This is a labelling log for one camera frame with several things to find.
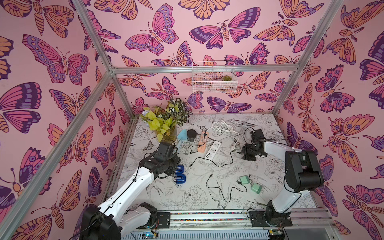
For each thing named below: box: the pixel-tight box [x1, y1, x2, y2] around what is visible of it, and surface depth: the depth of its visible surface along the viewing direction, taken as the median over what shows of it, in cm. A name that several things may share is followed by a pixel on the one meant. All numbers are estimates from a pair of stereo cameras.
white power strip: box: [205, 140, 222, 160], surface depth 99 cm
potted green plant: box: [140, 98, 190, 144], surface depth 93 cm
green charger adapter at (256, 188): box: [251, 183, 262, 194], surface depth 83 cm
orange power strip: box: [197, 131, 209, 153], surface depth 100 cm
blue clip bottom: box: [176, 171, 187, 184], surface depth 87 cm
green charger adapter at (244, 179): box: [239, 175, 250, 184], surface depth 87 cm
